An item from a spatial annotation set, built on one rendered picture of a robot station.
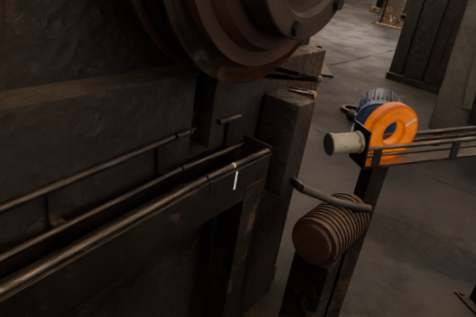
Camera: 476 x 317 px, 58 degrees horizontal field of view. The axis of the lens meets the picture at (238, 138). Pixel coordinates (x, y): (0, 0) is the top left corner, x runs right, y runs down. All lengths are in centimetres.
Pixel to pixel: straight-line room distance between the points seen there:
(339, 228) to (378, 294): 73
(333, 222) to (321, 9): 54
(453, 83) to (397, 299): 204
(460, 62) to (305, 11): 280
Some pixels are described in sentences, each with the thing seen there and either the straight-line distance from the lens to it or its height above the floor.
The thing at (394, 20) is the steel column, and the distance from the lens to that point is 963.
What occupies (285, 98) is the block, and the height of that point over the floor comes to 80.
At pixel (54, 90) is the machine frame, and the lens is 66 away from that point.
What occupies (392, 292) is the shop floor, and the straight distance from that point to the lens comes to 181.
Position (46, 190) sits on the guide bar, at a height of 74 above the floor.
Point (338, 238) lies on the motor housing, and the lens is 106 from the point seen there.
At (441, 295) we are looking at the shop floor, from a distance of 191.
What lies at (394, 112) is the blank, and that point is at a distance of 117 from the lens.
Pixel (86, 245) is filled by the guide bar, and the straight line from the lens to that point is 64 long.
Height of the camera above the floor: 110
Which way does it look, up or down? 24 degrees down
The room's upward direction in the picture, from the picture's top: 9 degrees clockwise
